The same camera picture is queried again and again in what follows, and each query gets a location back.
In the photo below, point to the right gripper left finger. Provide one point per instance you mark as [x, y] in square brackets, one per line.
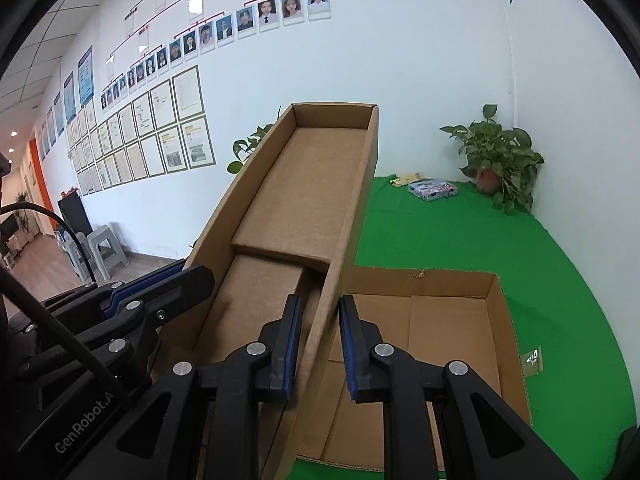
[203, 422]

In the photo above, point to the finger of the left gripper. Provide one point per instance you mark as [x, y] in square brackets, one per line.
[104, 300]
[38, 354]

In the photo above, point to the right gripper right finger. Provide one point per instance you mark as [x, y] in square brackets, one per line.
[438, 421]

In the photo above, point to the narrow cardboard box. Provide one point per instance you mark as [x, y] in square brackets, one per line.
[289, 224]

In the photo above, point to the grey plastic stool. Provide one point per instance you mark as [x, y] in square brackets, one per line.
[99, 251]

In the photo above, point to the small clear glass object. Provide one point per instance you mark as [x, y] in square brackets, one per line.
[531, 362]

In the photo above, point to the green tablecloth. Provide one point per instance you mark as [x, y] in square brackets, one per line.
[582, 400]

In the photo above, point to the large cardboard tray box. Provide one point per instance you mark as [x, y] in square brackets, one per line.
[435, 315]

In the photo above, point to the left potted plant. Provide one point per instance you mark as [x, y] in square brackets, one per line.
[242, 149]

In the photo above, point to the potted plant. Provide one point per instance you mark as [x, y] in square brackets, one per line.
[242, 149]
[500, 161]

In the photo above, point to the colourful small packet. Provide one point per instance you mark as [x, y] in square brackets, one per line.
[425, 189]

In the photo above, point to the right potted plant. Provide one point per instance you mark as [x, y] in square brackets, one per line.
[500, 161]

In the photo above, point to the framed certificates on wall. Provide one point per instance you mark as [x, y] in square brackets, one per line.
[156, 130]

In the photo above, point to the staff photo wall chart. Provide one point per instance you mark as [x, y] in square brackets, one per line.
[220, 30]

